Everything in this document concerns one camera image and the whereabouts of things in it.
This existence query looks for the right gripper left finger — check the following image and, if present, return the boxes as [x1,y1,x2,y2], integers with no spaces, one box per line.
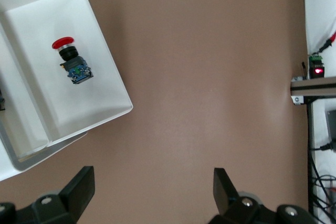
[0,166,96,224]

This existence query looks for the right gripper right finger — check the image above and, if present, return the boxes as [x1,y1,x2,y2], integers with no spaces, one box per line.
[207,167,320,224]

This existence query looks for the red black cable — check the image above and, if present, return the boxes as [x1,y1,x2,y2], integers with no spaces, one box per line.
[310,30,336,54]

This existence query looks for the red mushroom push button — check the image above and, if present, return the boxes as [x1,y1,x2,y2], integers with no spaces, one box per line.
[51,36,95,86]

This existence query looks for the white plastic drawer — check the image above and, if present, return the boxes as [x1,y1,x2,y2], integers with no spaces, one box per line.
[0,0,134,146]

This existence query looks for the tangled black cable bundle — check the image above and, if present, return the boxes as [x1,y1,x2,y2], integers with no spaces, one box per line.
[307,141,336,224]

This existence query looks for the black device red display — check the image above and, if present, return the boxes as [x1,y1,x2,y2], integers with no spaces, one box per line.
[308,54,326,79]

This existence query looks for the aluminium profile beam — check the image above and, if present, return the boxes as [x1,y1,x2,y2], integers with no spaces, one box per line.
[289,76,336,97]

